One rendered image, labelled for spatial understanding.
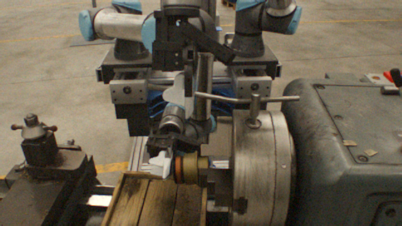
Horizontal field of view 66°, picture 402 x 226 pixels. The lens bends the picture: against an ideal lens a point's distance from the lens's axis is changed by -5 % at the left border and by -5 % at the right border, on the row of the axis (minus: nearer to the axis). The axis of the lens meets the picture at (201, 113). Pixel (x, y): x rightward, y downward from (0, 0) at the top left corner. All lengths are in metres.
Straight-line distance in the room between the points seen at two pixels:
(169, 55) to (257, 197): 0.36
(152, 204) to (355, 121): 0.64
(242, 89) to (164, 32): 0.70
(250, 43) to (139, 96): 0.50
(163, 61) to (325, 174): 0.37
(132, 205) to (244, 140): 0.47
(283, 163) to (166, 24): 0.38
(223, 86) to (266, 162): 0.73
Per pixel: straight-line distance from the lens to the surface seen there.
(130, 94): 1.29
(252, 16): 1.33
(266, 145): 0.73
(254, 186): 0.72
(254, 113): 0.74
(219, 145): 0.85
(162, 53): 0.62
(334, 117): 0.81
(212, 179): 0.79
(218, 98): 0.71
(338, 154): 0.69
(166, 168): 0.85
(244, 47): 1.36
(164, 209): 1.04
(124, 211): 1.05
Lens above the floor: 1.64
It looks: 30 degrees down
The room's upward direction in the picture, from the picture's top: straight up
